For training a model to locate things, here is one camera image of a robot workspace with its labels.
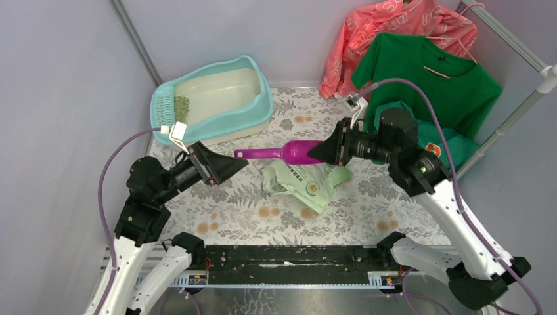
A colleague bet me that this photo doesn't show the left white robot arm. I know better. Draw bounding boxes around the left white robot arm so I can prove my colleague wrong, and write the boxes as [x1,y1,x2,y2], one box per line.
[86,123,249,314]

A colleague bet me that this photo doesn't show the green cat litter bag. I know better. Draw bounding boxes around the green cat litter bag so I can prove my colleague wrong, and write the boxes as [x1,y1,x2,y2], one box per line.
[263,159,353,214]

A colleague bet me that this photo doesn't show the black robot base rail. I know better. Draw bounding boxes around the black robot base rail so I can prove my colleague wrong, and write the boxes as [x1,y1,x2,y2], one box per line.
[190,245,408,286]

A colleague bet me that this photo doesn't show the purple litter scoop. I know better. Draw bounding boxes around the purple litter scoop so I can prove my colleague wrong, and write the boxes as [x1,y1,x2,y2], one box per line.
[234,140,323,165]

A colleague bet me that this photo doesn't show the teal cat litter box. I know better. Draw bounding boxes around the teal cat litter box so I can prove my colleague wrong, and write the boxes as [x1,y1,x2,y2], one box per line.
[150,55,274,146]

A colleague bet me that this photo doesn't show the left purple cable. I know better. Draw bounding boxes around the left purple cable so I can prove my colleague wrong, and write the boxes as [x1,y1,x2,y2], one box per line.
[93,126,171,315]

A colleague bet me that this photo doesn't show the pink patterned garment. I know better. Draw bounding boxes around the pink patterned garment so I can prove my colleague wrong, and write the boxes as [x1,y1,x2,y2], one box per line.
[318,1,478,99]

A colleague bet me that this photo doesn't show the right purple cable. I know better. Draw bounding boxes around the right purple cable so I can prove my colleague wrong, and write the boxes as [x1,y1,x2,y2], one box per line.
[354,78,544,315]

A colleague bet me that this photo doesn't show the floral patterned mat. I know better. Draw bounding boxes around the floral patterned mat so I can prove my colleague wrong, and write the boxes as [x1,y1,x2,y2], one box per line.
[161,88,449,245]

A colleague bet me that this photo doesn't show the green litter pile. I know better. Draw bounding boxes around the green litter pile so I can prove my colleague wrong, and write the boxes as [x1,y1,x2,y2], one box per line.
[174,96,190,123]

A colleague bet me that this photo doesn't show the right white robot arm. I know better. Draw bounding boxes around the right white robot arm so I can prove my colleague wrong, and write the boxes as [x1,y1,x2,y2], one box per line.
[309,108,531,310]

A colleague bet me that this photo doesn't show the metal clothes rack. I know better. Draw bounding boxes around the metal clothes rack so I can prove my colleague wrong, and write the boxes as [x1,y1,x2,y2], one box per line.
[439,0,557,239]

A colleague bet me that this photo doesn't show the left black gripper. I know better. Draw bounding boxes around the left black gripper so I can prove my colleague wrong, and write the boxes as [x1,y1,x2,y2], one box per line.
[156,140,250,204]

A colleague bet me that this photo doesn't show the green t-shirt on hanger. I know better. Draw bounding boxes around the green t-shirt on hanger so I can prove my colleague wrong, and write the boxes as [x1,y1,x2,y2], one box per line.
[351,32,502,138]

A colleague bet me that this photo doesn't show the purple cable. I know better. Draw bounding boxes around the purple cable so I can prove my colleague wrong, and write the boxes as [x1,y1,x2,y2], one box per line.
[93,126,171,315]
[354,78,544,315]

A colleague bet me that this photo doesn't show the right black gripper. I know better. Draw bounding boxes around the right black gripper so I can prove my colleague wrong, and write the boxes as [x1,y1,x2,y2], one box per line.
[307,117,395,166]

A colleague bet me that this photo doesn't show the pink clothes hanger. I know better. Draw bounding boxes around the pink clothes hanger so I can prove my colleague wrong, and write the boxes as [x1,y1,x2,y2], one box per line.
[422,2,486,79]

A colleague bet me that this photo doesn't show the green jersey with orange logo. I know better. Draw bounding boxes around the green jersey with orange logo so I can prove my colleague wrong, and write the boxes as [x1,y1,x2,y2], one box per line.
[374,101,479,171]

